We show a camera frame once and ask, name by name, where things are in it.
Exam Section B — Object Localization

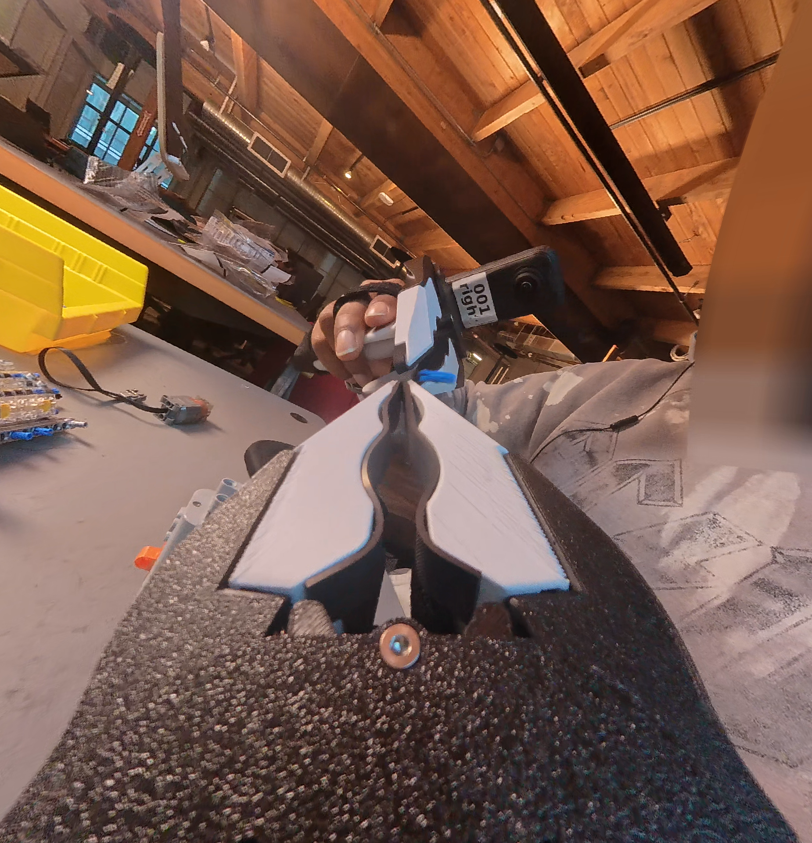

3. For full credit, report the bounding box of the person's right hand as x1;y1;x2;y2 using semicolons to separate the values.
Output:
312;290;404;396

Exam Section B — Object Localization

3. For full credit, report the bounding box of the wooden counter edge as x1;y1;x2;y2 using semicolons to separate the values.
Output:
0;126;308;346

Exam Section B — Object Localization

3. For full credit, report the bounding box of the shelf with clear bags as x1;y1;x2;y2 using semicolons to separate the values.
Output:
84;156;331;306

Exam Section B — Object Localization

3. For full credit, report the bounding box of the person's right forearm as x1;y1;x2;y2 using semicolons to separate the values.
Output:
453;356;697;462

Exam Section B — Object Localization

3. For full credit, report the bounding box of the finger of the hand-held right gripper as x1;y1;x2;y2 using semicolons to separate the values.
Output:
393;280;446;376

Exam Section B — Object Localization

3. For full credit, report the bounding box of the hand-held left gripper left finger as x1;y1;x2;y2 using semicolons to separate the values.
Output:
229;382;404;627

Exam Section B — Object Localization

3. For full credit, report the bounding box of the grey battery box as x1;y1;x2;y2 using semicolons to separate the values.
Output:
134;477;249;574

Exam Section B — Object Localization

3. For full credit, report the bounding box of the red plastic seat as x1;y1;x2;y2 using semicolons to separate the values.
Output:
288;372;363;422

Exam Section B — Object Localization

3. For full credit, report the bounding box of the blue lit window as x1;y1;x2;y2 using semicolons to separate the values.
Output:
68;77;159;168

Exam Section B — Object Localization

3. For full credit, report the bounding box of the yellow plastic bin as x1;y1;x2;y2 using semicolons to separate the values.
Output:
0;176;150;354

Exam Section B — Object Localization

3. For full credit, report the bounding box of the black motor cable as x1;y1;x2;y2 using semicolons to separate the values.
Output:
38;346;170;412

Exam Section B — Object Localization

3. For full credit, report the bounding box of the grey transparent engine model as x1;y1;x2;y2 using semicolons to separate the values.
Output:
0;356;88;455

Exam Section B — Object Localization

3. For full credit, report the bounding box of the grey motor block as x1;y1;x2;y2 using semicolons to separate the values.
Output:
160;396;213;425

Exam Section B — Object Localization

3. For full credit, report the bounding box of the grey desk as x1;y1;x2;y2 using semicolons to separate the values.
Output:
0;323;328;818

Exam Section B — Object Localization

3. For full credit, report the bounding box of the black rounded armrest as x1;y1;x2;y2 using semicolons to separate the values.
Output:
244;439;296;478

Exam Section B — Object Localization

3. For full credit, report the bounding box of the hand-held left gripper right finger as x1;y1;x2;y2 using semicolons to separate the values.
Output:
406;382;571;627

